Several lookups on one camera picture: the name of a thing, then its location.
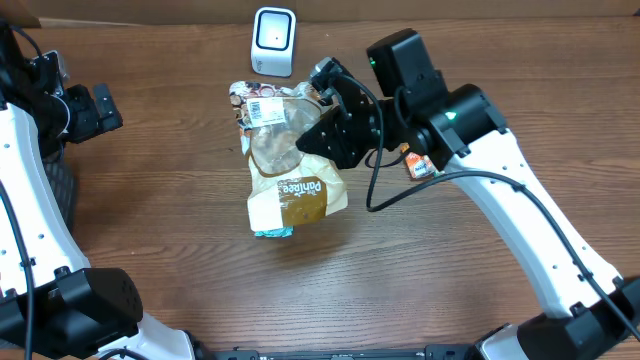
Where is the clear cookie wrapper bag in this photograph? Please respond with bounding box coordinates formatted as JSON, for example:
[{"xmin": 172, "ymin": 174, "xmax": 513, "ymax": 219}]
[{"xmin": 229, "ymin": 81, "xmax": 348, "ymax": 233}]

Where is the orange tissue pack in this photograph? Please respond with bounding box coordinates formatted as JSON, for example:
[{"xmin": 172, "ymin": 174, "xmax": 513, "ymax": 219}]
[{"xmin": 400, "ymin": 143, "xmax": 438, "ymax": 180}]

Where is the teal snack packet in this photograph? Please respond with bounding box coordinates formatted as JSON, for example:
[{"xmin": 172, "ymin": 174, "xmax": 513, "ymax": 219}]
[{"xmin": 255, "ymin": 226, "xmax": 294, "ymax": 238}]

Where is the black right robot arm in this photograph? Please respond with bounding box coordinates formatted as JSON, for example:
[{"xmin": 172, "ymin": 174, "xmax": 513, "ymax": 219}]
[{"xmin": 296, "ymin": 28, "xmax": 639, "ymax": 359}]

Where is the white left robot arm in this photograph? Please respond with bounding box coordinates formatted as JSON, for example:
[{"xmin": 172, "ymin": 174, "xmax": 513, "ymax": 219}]
[{"xmin": 1, "ymin": 33, "xmax": 198, "ymax": 359}]

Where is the white barcode scanner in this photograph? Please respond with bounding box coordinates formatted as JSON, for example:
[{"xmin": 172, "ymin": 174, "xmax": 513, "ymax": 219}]
[{"xmin": 251, "ymin": 6, "xmax": 297, "ymax": 77}]

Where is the black mesh basket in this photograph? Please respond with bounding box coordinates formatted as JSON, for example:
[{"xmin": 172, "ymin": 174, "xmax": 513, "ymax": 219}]
[{"xmin": 43, "ymin": 144, "xmax": 78, "ymax": 232}]

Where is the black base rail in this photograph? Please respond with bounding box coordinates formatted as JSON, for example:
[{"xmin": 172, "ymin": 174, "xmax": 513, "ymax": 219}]
[{"xmin": 195, "ymin": 344, "xmax": 482, "ymax": 360}]

